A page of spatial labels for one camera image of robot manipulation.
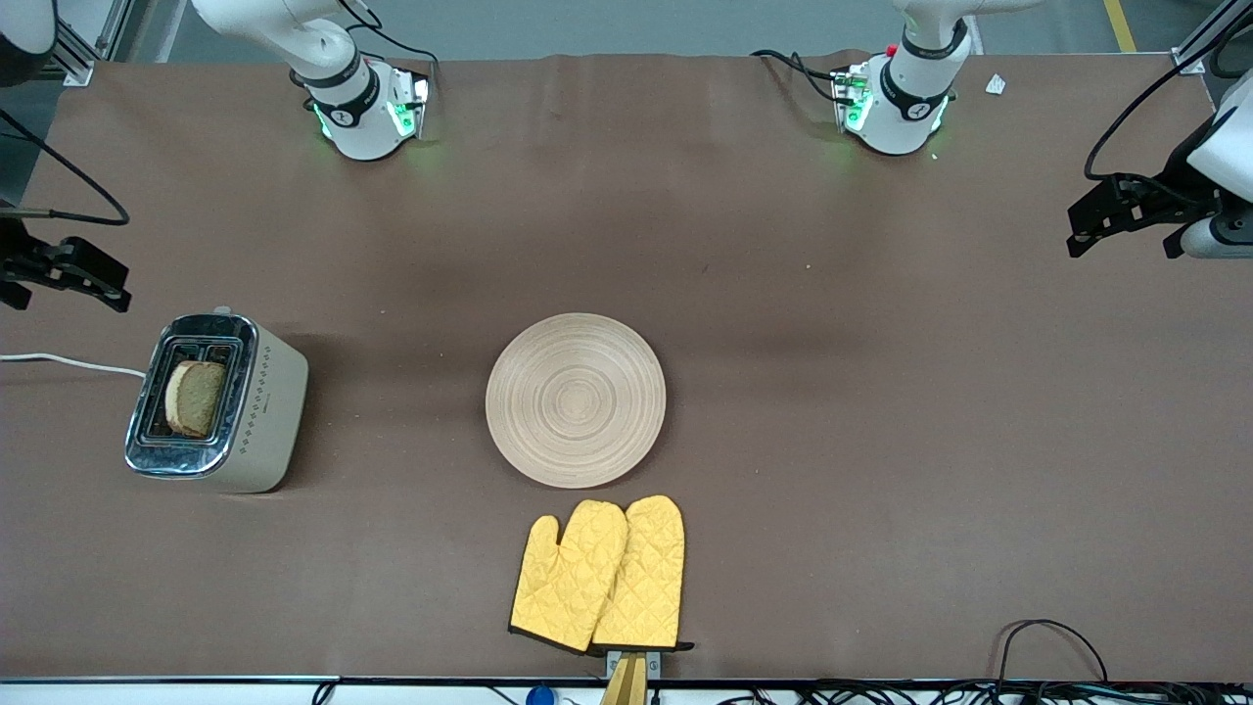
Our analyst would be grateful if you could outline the brown bread slice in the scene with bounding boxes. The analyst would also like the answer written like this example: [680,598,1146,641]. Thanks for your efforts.
[163,360,228,439]

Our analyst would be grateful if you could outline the round wooden plate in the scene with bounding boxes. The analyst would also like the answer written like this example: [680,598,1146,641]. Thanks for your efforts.
[486,312,668,490]

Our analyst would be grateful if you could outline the beige chrome two-slot toaster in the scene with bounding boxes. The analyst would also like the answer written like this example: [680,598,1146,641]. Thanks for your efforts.
[124,306,310,494]

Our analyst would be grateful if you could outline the brown table cover mat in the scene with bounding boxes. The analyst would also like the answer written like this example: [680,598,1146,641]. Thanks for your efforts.
[0,51,1253,683]

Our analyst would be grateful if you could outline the yellow quilted oven mitt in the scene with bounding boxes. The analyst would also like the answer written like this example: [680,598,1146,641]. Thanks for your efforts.
[509,499,629,655]
[592,494,694,653]

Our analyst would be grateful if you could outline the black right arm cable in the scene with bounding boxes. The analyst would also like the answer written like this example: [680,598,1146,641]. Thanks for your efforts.
[0,106,131,227]

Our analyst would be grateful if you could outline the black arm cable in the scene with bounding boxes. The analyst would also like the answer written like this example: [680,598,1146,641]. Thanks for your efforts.
[0,106,131,227]
[1084,39,1253,183]

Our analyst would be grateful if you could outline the white toaster power cord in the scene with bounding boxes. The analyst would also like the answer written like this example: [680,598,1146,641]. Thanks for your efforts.
[0,352,148,379]

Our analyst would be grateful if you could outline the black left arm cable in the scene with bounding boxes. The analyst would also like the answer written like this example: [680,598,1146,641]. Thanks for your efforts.
[1084,39,1253,183]

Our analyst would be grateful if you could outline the aluminium frame profile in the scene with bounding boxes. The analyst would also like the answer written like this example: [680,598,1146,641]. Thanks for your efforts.
[39,0,134,89]
[1173,0,1253,76]

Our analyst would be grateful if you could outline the black left base cable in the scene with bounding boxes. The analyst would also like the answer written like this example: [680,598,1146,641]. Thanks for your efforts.
[751,49,845,105]

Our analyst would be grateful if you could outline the black base cable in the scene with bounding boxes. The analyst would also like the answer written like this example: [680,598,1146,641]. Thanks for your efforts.
[751,49,845,105]
[333,0,439,74]

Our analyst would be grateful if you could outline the black right base cable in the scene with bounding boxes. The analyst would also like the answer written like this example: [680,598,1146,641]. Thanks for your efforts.
[333,0,439,74]

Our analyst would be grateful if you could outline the black looped cable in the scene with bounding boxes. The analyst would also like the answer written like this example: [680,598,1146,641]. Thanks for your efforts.
[997,619,1110,684]

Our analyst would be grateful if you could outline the grey metal bracket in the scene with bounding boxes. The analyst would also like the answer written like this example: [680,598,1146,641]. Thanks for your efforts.
[606,650,663,682]

